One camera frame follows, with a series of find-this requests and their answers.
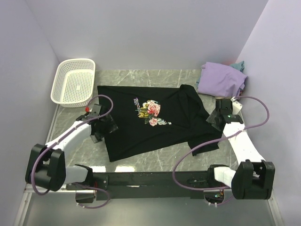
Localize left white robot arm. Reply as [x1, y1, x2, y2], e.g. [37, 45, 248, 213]
[25, 104, 118, 191]

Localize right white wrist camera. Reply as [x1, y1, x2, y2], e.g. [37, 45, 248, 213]
[230, 97, 243, 114]

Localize white perforated plastic basket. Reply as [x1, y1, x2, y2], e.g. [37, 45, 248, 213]
[50, 58, 95, 108]

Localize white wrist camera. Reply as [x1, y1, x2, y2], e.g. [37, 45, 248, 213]
[230, 97, 243, 114]
[85, 104, 97, 114]

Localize aluminium rail frame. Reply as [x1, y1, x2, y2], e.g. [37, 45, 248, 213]
[14, 186, 284, 226]

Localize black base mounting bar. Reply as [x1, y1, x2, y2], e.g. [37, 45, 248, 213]
[65, 171, 236, 201]

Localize black floral t shirt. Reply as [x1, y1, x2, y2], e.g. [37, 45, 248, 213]
[97, 84, 222, 162]

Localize teal folded garment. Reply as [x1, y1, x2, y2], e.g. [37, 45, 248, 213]
[230, 61, 245, 72]

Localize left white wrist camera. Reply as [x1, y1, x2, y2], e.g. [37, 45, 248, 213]
[85, 104, 97, 114]

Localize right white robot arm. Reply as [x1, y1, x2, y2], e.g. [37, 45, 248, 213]
[206, 99, 275, 200]

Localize folded lavender t shirt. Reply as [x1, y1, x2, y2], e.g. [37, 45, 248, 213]
[196, 62, 247, 97]

